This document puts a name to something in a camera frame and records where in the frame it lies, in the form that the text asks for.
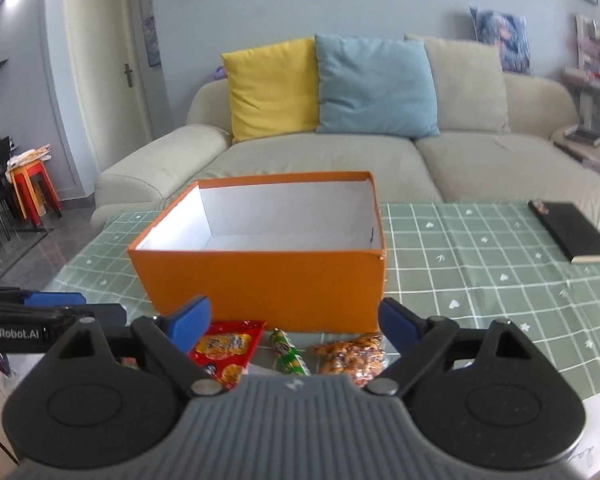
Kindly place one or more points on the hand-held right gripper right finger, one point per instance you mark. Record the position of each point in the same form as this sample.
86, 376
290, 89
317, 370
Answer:
397, 322

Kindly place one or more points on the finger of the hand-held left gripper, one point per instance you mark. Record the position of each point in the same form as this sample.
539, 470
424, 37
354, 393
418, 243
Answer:
102, 314
55, 299

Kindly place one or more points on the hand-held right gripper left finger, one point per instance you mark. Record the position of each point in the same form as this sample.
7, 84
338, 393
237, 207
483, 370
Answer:
192, 322

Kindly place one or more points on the red snack packet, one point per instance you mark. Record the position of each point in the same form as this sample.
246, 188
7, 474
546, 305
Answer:
230, 350

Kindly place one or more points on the clear peanut snack packet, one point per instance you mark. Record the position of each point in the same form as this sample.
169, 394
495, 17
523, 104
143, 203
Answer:
350, 355

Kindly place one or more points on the orange cardboard box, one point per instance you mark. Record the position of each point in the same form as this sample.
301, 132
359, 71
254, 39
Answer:
260, 280

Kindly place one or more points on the green twisted snack packet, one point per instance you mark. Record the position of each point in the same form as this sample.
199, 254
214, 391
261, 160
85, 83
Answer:
290, 360

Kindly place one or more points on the green checkered tablecloth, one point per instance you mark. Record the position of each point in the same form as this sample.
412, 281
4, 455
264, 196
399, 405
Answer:
480, 285

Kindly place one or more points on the orange plastic stool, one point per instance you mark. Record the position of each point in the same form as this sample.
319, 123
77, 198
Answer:
32, 185

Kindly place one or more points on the paper bag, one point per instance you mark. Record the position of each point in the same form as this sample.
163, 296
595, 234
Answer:
30, 156

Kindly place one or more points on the beige sofa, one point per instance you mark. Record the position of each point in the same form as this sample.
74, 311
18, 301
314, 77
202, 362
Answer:
300, 160

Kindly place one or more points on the black notebook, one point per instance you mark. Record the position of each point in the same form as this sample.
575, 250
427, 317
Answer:
575, 232

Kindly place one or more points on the blue pillow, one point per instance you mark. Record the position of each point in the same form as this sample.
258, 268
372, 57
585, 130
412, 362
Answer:
375, 85

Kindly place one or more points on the beige pillow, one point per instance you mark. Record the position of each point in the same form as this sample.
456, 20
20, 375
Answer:
472, 90

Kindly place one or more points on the yellow pillow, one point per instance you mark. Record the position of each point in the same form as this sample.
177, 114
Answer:
272, 90

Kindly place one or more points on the stack of dark books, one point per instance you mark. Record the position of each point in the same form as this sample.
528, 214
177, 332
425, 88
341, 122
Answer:
585, 136

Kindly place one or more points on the white door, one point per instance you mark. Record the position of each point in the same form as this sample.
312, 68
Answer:
105, 35

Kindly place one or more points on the cluttered book shelf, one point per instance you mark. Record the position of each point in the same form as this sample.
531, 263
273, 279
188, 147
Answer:
597, 70

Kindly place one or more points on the small wall poster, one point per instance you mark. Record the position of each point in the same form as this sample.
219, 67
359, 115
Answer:
151, 40

